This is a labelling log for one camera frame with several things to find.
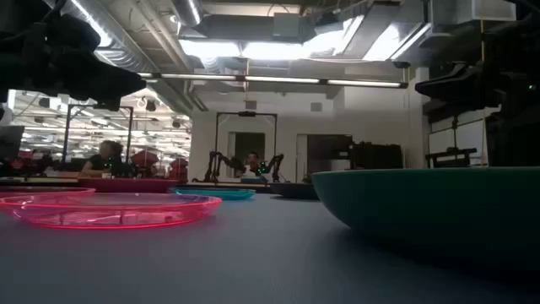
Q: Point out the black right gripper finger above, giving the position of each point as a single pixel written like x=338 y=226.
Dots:
x=464 y=86

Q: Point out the opaque pink plastic plate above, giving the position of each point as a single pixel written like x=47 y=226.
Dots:
x=126 y=185

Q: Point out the clear pink plastic plate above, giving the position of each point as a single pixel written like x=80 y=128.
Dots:
x=118 y=211
x=42 y=191

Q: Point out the clear blue plastic plate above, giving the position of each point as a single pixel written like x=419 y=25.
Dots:
x=219 y=194

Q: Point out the small dark bowl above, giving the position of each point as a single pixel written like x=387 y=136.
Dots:
x=293 y=191

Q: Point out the black background robot arm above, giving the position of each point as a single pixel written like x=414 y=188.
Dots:
x=276 y=162
x=213 y=164

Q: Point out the person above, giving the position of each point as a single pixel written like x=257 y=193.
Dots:
x=101 y=162
x=252 y=162

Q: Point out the red background object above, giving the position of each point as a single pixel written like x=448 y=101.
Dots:
x=144 y=160
x=179 y=169

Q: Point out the black tripod stand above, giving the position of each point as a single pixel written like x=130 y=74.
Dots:
x=451 y=152

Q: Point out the dark computer monitor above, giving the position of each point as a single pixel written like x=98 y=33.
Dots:
x=10 y=141

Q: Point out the black equipment cabinet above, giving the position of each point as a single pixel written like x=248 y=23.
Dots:
x=375 y=156

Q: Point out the large green plastic plate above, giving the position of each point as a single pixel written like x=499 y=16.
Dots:
x=422 y=198

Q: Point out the long ceiling light strip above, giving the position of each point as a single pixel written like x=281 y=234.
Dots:
x=278 y=79

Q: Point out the grey ceiling box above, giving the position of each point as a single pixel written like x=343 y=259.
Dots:
x=289 y=26

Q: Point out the silver ribbed air duct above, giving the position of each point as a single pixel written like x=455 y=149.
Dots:
x=122 y=55

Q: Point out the white wall board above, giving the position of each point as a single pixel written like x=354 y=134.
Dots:
x=468 y=135

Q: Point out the black gantry frame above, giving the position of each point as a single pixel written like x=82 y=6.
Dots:
x=66 y=135
x=246 y=113

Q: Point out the silver round air duct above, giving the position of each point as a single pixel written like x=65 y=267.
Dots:
x=187 y=12

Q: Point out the black table frame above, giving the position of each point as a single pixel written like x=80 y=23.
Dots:
x=190 y=184

